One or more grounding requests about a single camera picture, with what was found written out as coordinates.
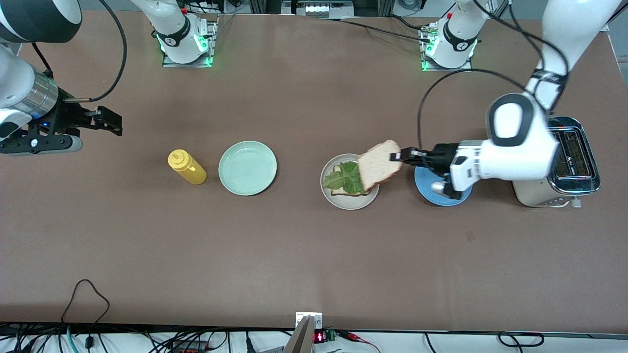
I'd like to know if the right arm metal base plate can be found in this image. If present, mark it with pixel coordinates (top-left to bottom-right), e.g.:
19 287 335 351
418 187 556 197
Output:
162 14 219 68

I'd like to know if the green lettuce leaf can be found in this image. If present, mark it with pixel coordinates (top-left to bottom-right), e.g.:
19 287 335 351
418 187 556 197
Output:
322 161 366 195

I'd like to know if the yellow squeeze bottle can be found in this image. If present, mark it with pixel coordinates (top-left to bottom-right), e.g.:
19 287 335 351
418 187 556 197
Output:
168 150 208 185

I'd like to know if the blue plate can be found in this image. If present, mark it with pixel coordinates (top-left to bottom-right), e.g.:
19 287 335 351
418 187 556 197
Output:
414 164 473 206

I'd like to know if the black coiled cable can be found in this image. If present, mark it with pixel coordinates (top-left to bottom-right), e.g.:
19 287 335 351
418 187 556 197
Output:
498 332 545 348

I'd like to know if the black cable on table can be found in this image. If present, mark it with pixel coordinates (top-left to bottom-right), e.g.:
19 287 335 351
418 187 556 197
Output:
319 18 432 42
387 14 423 31

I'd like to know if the white metal bracket plate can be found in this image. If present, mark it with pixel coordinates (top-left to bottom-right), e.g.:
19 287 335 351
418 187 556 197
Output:
296 312 323 330

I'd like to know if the red alligator clip lead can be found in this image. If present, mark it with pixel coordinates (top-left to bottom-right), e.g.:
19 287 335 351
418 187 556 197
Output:
339 331 381 353

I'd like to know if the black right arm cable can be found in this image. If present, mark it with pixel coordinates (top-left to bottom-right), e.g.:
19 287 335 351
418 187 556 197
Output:
29 0 128 102

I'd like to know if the beige plate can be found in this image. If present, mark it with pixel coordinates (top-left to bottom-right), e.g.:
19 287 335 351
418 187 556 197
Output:
320 153 380 210

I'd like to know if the mint green plate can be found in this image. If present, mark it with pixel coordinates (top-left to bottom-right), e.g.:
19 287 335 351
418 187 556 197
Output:
218 141 278 196

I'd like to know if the grey metal mount bar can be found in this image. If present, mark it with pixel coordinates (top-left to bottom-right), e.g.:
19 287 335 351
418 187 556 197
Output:
283 316 314 353

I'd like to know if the beige chrome toaster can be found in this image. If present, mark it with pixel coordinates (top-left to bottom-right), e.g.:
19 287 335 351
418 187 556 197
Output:
513 116 601 209

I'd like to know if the grey power unit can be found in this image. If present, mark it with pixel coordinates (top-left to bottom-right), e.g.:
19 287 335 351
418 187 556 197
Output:
282 0 354 18

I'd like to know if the aluminium frame rail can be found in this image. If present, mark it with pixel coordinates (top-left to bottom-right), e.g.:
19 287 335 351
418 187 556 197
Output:
600 0 628 33

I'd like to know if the thin black looped cable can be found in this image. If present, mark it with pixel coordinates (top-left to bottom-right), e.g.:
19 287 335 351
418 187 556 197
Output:
61 279 110 350

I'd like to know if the toasted bread slice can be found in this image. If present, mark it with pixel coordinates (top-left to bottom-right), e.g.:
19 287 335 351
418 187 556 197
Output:
357 140 404 192
331 164 372 197

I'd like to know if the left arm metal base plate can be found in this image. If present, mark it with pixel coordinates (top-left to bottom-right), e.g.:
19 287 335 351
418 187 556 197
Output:
421 27 473 73

